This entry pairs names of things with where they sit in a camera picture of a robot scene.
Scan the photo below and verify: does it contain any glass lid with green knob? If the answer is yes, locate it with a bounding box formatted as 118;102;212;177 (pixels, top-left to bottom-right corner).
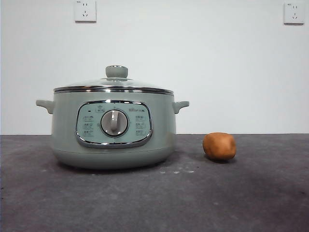
53;65;174;94

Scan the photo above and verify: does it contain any brown potato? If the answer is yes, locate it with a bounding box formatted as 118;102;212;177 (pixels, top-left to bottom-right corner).
202;132;237;162

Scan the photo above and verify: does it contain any sage green electric cooking pot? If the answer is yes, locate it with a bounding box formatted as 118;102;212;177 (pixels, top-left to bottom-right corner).
35;90;190;170

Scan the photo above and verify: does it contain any white wall socket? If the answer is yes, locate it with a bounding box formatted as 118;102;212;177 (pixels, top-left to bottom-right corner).
283;1;305;26
74;0;97;24

